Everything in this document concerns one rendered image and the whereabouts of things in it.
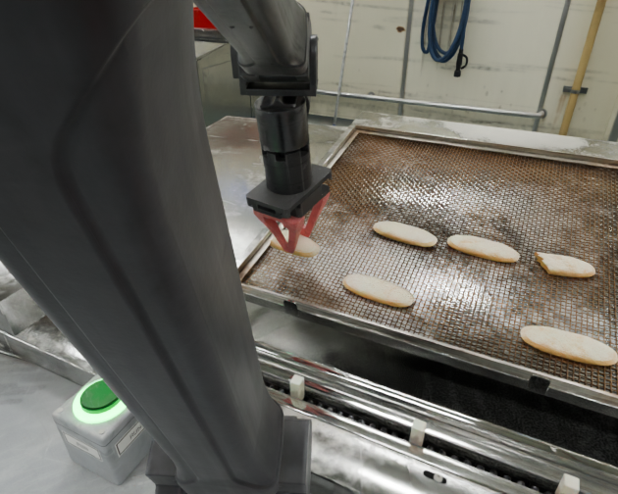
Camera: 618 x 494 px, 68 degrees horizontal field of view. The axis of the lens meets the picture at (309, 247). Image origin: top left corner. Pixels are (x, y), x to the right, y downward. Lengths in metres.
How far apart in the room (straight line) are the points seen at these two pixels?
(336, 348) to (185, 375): 0.50
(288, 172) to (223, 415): 0.38
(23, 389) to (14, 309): 0.10
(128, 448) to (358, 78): 4.03
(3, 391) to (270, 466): 0.47
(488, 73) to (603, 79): 0.79
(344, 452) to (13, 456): 0.36
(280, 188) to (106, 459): 0.33
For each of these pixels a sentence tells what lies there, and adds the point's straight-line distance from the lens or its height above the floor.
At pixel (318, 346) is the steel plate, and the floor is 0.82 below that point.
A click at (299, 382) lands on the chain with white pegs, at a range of 0.54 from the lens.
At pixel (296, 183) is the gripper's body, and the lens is 0.54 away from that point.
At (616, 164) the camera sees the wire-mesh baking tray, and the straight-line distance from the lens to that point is 0.97.
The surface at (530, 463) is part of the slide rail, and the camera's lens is 0.55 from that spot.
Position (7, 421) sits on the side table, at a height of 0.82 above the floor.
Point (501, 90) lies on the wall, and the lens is 4.12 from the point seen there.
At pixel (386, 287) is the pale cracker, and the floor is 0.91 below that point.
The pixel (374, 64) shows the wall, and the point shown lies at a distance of 4.29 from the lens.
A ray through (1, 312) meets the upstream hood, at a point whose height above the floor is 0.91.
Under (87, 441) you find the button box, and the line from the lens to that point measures 0.52.
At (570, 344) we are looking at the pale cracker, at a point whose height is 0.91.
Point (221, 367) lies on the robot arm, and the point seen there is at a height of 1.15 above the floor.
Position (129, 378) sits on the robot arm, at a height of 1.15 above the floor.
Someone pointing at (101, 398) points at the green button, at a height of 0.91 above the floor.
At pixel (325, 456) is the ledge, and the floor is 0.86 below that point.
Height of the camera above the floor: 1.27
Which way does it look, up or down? 31 degrees down
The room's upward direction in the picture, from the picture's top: straight up
